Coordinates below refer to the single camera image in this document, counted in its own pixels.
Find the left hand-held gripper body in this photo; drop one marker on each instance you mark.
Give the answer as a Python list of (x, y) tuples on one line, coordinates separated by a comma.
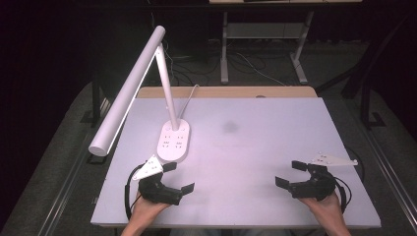
[(157, 191)]

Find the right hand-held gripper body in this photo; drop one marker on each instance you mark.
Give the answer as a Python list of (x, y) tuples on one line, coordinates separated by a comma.
[(318, 188)]

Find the person's left hand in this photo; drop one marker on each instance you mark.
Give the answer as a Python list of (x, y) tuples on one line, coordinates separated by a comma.
[(144, 211)]

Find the person's right hand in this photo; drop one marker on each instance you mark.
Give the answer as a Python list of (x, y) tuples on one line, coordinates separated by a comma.
[(327, 211)]

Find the white table mat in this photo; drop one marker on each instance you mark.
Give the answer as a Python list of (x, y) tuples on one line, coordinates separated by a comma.
[(255, 150)]

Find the white desk lamp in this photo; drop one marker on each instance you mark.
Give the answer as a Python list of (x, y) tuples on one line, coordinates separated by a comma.
[(131, 88)]

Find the black metal stand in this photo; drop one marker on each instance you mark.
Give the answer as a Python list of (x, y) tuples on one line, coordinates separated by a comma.
[(367, 105)]

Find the grey metal desk frame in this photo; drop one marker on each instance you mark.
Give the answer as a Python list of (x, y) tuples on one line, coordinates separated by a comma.
[(262, 31)]

